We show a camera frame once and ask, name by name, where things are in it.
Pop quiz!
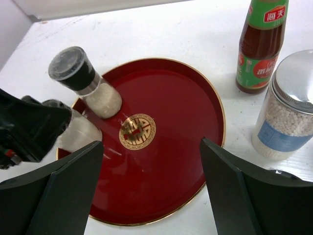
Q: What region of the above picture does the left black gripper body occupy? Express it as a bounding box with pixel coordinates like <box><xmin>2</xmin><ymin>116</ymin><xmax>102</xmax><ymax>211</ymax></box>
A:
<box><xmin>0</xmin><ymin>90</ymin><xmax>72</xmax><ymax>169</ymax></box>

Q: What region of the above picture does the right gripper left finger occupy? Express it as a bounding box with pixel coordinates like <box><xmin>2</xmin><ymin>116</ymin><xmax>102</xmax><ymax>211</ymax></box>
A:
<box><xmin>0</xmin><ymin>141</ymin><xmax>104</xmax><ymax>235</ymax></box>

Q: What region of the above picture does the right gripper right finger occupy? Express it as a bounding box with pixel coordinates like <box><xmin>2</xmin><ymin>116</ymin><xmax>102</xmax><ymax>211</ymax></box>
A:
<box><xmin>200</xmin><ymin>138</ymin><xmax>313</xmax><ymax>235</ymax></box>

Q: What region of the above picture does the red round tray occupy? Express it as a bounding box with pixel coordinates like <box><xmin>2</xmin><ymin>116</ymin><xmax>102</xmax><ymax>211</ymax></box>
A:
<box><xmin>56</xmin><ymin>58</ymin><xmax>226</xmax><ymax>227</ymax></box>

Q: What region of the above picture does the left ketchup bottle yellow cap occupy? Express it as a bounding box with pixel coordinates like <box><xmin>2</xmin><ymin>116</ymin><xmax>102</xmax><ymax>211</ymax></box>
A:
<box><xmin>236</xmin><ymin>0</ymin><xmax>289</xmax><ymax>94</ymax></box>

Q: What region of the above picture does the silver lid white beads jar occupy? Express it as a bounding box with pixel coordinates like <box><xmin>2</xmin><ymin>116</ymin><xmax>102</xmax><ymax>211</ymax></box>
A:
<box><xmin>251</xmin><ymin>49</ymin><xmax>313</xmax><ymax>161</ymax></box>

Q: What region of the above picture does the white salt grinder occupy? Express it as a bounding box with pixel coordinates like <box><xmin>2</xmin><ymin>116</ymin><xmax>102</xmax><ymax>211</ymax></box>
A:
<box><xmin>43</xmin><ymin>99</ymin><xmax>102</xmax><ymax>152</ymax></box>
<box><xmin>48</xmin><ymin>46</ymin><xmax>122</xmax><ymax>119</ymax></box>

